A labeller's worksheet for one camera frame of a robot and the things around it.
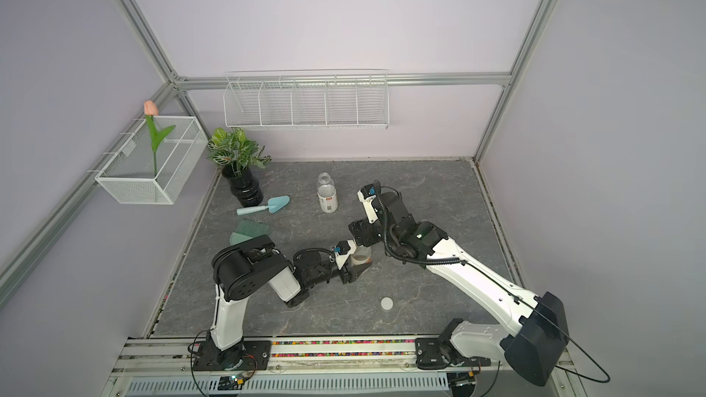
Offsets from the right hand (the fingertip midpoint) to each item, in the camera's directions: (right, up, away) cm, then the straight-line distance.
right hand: (360, 220), depth 76 cm
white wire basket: (-64, +13, -1) cm, 65 cm away
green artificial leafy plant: (-44, +23, +17) cm, 52 cm away
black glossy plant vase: (-42, +9, +23) cm, 49 cm away
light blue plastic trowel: (-34, +2, +29) cm, 45 cm away
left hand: (+2, -13, +9) cm, 16 cm away
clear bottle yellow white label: (-13, +7, +25) cm, 29 cm away
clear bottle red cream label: (+1, -12, +7) cm, 14 cm away
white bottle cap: (+8, -26, +6) cm, 28 cm away
